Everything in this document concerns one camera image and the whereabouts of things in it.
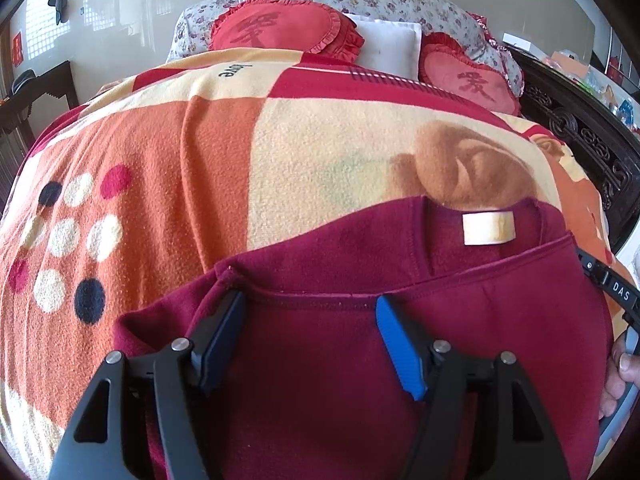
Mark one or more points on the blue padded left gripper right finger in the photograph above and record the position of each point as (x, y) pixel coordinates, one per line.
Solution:
(482, 418)

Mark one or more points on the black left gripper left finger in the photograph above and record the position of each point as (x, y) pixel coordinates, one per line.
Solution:
(127, 399)

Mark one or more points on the dark red knit sweater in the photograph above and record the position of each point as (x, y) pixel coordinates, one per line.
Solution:
(311, 392)

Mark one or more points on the person's right hand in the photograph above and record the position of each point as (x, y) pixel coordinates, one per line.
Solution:
(622, 369)

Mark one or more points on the floral fleece blanket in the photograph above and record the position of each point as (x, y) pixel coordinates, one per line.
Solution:
(144, 189)

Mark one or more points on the right red heart cushion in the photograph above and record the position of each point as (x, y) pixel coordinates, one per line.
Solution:
(445, 65)

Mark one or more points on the red heart cushion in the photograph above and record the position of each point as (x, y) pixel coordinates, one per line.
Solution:
(445, 65)
(300, 25)

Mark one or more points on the white square pillow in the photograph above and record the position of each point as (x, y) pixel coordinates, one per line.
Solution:
(389, 47)

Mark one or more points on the dark wooden side table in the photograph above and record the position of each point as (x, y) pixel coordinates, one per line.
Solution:
(17, 135)

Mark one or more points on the black hat on table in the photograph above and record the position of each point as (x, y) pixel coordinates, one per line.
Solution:
(21, 80)

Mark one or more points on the left red heart cushion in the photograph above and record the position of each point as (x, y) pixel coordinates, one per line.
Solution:
(300, 25)

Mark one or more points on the dark carved wooden bed frame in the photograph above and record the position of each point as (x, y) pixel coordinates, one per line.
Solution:
(606, 149)

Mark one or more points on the red paper wall decoration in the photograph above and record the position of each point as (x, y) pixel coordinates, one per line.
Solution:
(17, 51)

